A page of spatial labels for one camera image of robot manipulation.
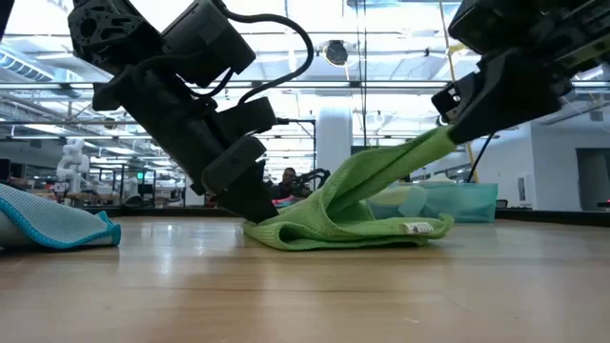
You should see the black left wrist camera cable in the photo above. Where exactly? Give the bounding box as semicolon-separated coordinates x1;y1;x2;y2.
190;0;315;107

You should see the teal plastic bin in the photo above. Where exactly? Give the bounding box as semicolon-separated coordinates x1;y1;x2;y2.
366;182;499;224

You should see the black metal frame stand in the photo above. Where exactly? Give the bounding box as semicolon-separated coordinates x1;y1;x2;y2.
275;116;319;173

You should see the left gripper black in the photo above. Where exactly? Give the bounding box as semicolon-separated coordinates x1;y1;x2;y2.
91;66;280;224

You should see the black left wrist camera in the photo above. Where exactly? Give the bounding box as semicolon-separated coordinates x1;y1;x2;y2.
161;0;257;90

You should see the bright green microfiber towel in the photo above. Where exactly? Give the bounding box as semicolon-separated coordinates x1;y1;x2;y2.
241;126;458;252

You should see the long horizontal light bar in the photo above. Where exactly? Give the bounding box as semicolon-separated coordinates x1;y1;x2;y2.
0;79;610;91

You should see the dark right arm cable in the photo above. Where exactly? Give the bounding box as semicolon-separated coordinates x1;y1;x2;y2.
466;132;497;185

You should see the yellow cable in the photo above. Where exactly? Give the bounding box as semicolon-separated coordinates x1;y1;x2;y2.
437;0;480;184

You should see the black ceiling cord reel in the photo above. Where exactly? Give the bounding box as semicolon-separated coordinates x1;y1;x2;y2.
322;39;353;68

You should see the person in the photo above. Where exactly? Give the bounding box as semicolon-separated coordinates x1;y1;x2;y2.
271;167;311;200

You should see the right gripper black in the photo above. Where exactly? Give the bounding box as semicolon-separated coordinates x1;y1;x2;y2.
431;0;610;145

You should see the white robot figure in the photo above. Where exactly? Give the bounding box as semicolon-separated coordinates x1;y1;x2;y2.
54;137;92;194

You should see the light blue microfiber towel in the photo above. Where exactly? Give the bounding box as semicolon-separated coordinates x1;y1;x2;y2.
0;183;122;251

